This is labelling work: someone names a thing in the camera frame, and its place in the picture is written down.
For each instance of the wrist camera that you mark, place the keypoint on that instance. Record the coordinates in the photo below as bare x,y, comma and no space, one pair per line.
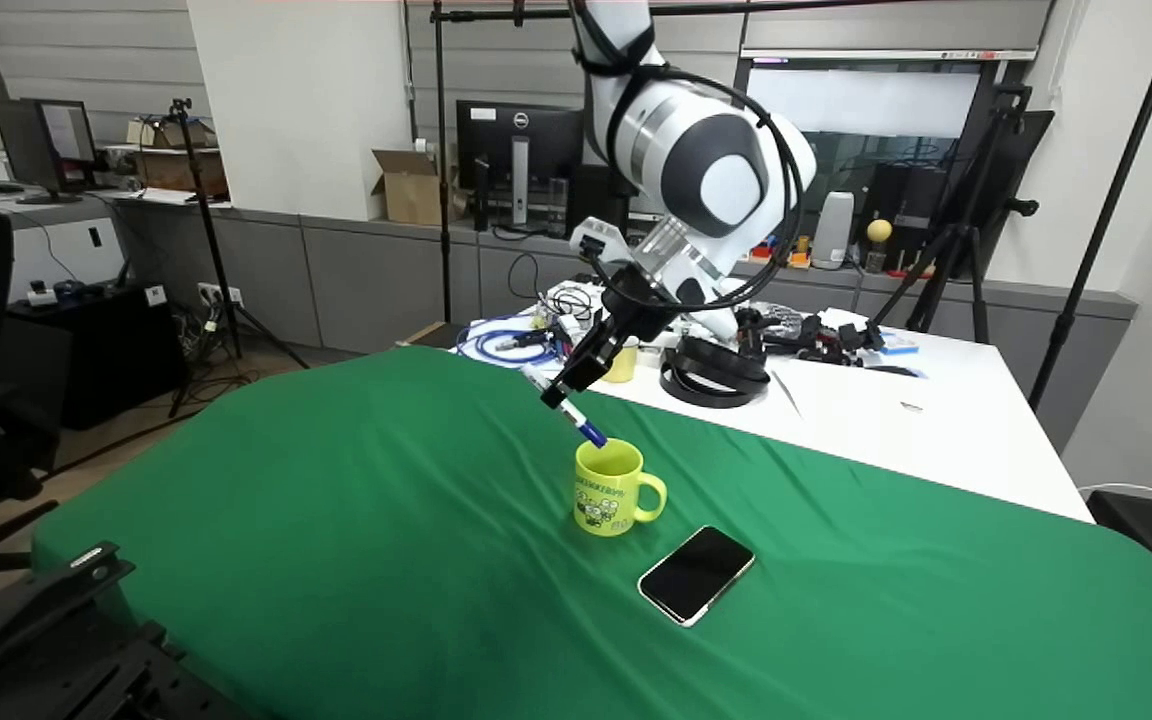
598,240

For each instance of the grey pen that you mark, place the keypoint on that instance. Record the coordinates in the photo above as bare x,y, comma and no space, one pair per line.
786,392

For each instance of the white cylinder speaker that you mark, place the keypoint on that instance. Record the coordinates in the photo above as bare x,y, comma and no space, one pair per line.
833,230

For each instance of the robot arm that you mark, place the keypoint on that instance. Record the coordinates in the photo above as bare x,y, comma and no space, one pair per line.
726,170

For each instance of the black monitor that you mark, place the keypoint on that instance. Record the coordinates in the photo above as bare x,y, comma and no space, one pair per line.
521,140
46,145

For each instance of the camera on mount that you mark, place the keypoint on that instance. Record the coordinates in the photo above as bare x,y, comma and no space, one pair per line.
26,640

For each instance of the green cloth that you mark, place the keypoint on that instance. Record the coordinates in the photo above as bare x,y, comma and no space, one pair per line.
386,540

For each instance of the open cardboard box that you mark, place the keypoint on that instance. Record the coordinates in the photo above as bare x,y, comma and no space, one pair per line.
411,190

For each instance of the black smartphone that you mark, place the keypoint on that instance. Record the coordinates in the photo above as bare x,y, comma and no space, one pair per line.
696,575

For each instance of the large wall screen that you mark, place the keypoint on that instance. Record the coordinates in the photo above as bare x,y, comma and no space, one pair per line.
886,100

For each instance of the blue marker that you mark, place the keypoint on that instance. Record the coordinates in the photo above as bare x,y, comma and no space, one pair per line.
591,431

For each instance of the yellow ball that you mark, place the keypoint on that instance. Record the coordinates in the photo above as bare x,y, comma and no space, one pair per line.
879,231

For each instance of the heap of black gear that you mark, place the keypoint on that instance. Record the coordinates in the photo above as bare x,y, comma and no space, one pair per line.
816,335

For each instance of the small yellow cup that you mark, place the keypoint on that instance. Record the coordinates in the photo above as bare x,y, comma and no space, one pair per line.
624,365

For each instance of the black cabinet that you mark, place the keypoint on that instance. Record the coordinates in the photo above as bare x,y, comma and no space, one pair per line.
101,350

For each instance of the yellow mug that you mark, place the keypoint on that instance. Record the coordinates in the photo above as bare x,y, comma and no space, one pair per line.
604,500

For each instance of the white power strip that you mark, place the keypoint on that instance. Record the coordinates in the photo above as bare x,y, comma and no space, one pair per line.
221,294

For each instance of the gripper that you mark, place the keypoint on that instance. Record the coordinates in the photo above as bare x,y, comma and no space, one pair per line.
641,305

